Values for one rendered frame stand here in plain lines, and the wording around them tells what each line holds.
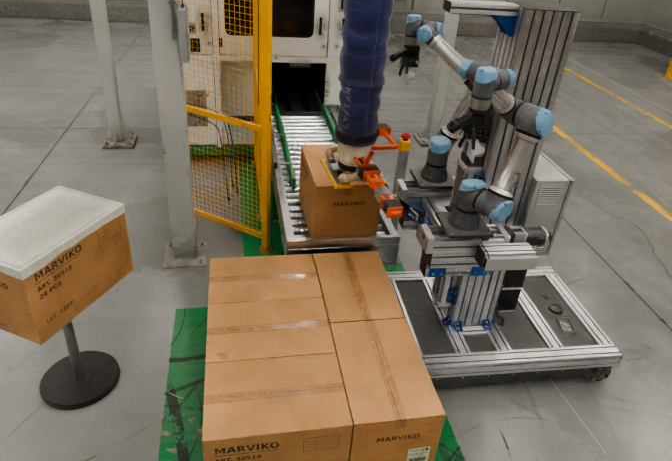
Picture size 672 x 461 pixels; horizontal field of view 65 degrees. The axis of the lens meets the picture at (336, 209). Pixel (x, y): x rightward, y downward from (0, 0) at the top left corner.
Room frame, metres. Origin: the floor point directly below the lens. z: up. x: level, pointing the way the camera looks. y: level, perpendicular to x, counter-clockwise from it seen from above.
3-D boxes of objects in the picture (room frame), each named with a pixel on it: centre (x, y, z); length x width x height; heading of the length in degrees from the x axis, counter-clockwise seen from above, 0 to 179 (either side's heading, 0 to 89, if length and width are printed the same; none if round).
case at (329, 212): (3.00, 0.00, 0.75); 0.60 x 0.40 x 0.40; 14
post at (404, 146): (3.34, -0.43, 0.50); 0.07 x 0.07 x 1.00; 12
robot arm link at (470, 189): (2.24, -0.64, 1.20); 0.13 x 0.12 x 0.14; 41
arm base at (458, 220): (2.24, -0.64, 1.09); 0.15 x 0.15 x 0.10
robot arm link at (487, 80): (1.97, -0.52, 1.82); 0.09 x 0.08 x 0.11; 131
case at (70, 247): (1.97, 1.32, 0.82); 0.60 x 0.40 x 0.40; 162
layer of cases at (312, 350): (1.97, 0.08, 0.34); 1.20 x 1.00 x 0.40; 12
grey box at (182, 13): (3.20, 0.99, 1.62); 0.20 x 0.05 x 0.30; 12
